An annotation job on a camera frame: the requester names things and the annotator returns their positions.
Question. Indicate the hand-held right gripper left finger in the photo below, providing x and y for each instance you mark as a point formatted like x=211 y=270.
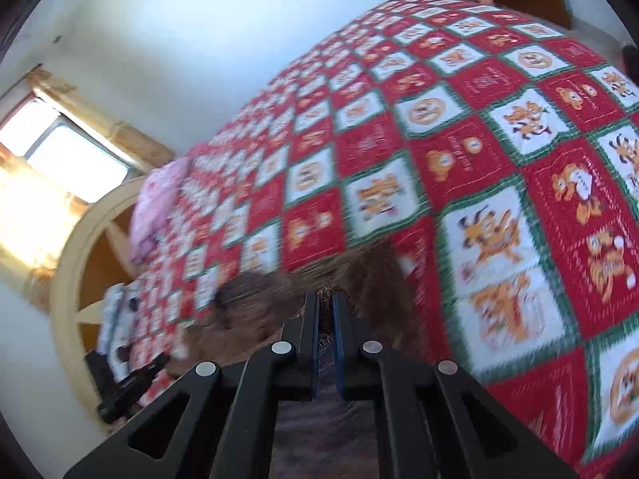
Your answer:
x=307 y=339

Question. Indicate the window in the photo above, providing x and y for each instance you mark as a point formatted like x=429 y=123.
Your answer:
x=75 y=159

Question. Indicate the narrow yellow curtain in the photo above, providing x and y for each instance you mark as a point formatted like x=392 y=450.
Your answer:
x=125 y=134

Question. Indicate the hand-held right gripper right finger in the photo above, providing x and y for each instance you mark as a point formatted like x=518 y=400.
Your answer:
x=344 y=339

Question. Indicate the red checkered printed blanket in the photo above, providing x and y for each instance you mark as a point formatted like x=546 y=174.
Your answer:
x=474 y=159

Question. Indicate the grey patterned pillow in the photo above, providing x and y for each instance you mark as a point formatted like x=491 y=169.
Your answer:
x=112 y=319

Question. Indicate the cream wooden bed headboard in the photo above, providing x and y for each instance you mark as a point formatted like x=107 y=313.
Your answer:
x=65 y=284

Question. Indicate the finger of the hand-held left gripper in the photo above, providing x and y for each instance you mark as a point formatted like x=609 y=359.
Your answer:
x=145 y=374

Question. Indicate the pink pillow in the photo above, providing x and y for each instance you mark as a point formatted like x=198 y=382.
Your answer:
x=154 y=209

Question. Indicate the brown knitted sweater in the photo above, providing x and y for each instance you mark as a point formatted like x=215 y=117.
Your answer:
x=259 y=304

